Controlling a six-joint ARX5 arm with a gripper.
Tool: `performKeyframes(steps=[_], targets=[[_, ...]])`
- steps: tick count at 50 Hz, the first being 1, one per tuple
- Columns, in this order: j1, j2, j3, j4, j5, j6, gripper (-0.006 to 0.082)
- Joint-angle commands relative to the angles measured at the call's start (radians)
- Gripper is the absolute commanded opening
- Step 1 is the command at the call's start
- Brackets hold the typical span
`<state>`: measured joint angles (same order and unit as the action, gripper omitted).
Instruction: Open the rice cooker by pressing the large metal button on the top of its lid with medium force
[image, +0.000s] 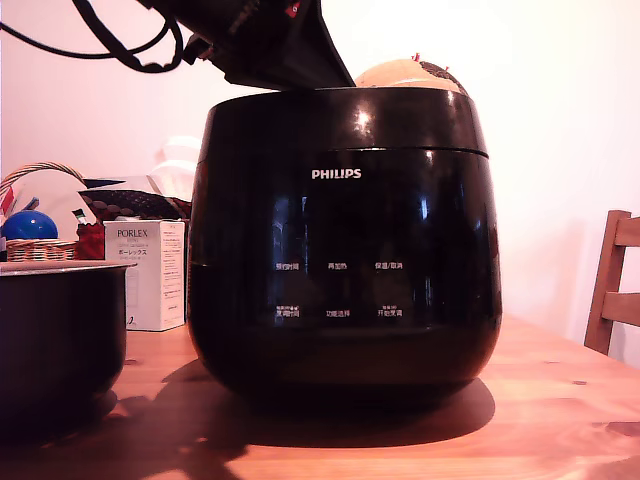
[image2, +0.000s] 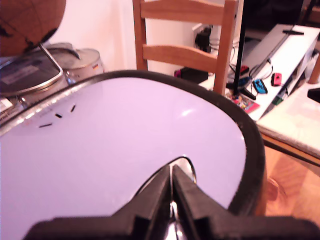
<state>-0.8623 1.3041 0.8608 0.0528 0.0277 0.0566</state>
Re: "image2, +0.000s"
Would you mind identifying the black power adapter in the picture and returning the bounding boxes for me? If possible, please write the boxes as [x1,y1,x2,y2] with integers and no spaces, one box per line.
[194,26,214,54]

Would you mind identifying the flat black bar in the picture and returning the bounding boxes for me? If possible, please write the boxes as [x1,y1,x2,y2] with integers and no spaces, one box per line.
[282,29,305,36]

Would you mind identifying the white low shelf unit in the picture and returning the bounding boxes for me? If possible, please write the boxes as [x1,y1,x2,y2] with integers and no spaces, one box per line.
[199,23,320,122]

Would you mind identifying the black upright pole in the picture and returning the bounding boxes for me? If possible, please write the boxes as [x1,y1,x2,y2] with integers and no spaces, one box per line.
[226,0,257,100]

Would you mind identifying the black rice cooker lid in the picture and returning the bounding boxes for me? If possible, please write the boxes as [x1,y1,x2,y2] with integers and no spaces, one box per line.
[0,69,266,240]

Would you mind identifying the black box with pink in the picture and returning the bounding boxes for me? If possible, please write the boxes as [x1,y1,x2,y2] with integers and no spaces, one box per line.
[173,66,210,85]

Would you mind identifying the blue game controller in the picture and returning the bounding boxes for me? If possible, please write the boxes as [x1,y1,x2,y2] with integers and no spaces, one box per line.
[251,78,269,95]

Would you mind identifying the brown world globe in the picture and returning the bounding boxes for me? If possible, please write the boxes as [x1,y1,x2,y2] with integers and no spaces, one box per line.
[0,0,67,58]

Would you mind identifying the white seat cushion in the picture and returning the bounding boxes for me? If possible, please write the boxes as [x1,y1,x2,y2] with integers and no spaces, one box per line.
[256,83,320,161]

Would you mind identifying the steel pot with glass lid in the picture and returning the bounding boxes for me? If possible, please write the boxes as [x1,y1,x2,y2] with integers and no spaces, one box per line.
[0,55,76,127]

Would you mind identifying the colourful printed booklet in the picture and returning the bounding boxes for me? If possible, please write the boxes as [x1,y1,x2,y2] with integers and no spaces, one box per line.
[224,91,261,115]

